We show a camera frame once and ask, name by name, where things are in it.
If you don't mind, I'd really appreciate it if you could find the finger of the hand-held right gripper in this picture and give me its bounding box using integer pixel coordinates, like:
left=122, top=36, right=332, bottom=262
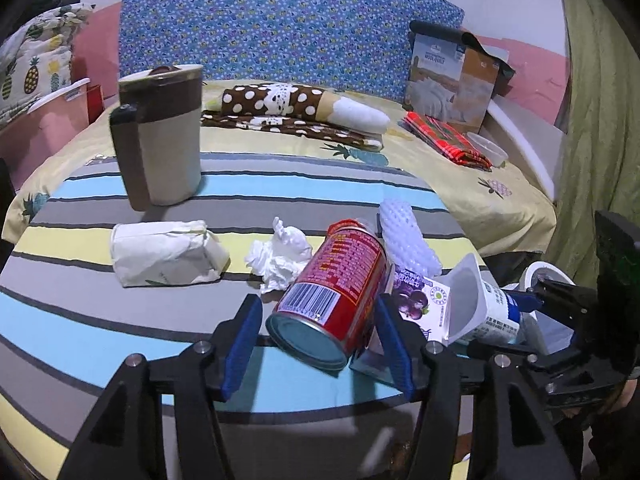
left=502, top=278, right=601, bottom=331
left=467, top=340, right=551, bottom=376

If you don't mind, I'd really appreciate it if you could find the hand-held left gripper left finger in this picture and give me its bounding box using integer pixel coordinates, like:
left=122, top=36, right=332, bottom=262
left=57, top=294, right=263, bottom=480

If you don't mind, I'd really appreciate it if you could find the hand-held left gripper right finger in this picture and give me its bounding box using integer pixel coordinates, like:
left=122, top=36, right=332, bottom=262
left=375, top=294, right=583, bottom=480

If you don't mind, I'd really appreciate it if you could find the white round trash bin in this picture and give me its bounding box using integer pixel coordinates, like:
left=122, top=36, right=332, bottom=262
left=501, top=260, right=576, bottom=356

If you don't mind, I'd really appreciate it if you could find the white plastic yogurt cup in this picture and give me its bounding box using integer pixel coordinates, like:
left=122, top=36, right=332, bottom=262
left=447, top=252, right=523, bottom=347

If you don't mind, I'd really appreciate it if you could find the red drink can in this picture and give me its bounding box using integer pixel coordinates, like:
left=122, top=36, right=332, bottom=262
left=265, top=218, right=393, bottom=372

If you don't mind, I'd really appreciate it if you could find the white tissue pack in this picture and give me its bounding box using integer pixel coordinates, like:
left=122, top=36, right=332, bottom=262
left=110, top=220, right=231, bottom=288

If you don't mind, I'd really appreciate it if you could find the fruit print drink carton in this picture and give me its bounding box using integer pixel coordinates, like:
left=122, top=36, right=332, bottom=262
left=350, top=262, right=453, bottom=386

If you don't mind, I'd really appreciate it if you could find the crumpled white tissue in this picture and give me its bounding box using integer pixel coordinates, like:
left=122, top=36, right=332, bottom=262
left=245, top=217, right=313, bottom=293

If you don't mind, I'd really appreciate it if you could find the white foam fruit net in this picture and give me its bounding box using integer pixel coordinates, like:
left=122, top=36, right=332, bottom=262
left=377, top=199, right=443, bottom=277

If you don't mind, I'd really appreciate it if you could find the bed with yellow pineapple sheet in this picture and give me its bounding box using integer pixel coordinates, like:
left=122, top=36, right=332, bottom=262
left=0, top=77, right=558, bottom=256

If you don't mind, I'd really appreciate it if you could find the white bed side board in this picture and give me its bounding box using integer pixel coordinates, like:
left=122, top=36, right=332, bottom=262
left=487, top=97, right=568, bottom=201

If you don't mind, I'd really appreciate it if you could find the clear plastic bowl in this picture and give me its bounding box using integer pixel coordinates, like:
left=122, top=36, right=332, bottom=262
left=466, top=131, right=508, bottom=167

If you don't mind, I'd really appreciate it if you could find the green curtain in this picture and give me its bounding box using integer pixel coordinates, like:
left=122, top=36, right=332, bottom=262
left=545, top=0, right=640, bottom=286

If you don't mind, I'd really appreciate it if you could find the red plaid cloth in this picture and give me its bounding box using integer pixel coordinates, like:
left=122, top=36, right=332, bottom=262
left=404, top=111, right=493, bottom=168

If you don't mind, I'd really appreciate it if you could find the beige and brown jug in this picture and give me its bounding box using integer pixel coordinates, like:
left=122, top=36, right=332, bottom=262
left=109, top=64, right=205, bottom=212

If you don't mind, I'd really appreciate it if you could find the cardboard quilt box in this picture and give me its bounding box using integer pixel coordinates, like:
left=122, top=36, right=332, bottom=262
left=402, top=20, right=516, bottom=135

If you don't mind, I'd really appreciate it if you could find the rolled brown polka-dot blanket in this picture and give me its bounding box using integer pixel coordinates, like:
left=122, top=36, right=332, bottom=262
left=220, top=82, right=391, bottom=138

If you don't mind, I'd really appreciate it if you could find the red paper bag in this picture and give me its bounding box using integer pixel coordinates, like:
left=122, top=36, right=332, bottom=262
left=86, top=84, right=104, bottom=123

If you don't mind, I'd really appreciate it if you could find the pink storage box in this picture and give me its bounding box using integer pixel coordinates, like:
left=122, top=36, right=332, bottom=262
left=0, top=77, right=106, bottom=186

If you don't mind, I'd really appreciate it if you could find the blue floral headboard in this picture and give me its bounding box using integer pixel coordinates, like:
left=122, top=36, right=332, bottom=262
left=117, top=0, right=466, bottom=103

